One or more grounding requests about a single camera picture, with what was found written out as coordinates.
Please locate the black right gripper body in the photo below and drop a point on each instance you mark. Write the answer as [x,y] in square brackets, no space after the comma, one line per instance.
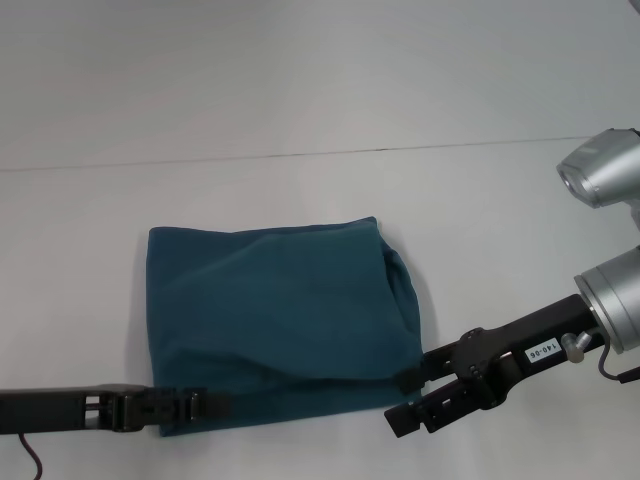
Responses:
[520,355]

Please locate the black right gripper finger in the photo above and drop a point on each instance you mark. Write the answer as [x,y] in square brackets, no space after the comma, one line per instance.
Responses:
[425,367]
[430,405]

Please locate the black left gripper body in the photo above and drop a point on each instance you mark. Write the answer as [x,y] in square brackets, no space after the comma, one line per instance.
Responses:
[65,405]

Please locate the teal t-shirt with pink print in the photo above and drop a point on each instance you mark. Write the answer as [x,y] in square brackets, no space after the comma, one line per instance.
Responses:
[280,310]

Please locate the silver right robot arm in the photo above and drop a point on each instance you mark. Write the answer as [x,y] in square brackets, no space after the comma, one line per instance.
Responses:
[607,250]

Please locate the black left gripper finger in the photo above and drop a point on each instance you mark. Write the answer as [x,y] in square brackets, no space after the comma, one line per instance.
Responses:
[200,402]

